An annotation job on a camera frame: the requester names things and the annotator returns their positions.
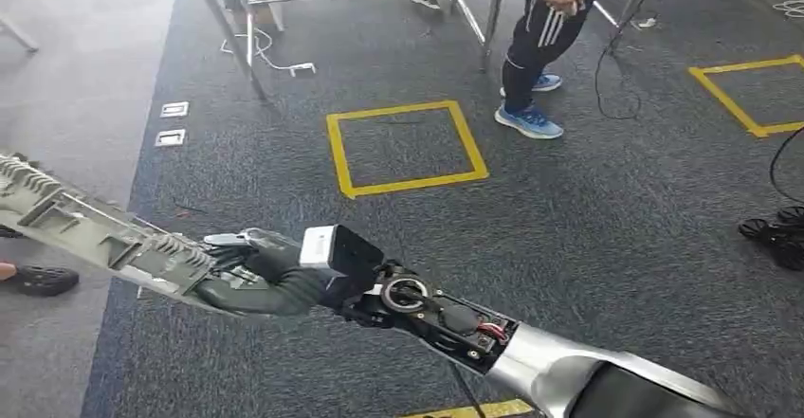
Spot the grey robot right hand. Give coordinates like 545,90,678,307
195,227,338,318

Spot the long grey ribbed plastic part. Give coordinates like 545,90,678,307
0,153,254,316

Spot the yellow floor tape square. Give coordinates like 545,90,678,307
687,54,804,139
325,100,490,201
400,398,537,418

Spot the black caster base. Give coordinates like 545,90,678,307
737,206,804,273

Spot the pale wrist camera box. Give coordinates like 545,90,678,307
299,224,386,282

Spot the white cable with power strip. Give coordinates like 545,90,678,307
219,27,318,80

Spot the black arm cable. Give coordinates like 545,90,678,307
448,363,489,418

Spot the thin black floor cable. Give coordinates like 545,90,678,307
594,0,656,122

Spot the thick black floor cable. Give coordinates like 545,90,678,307
768,126,804,208

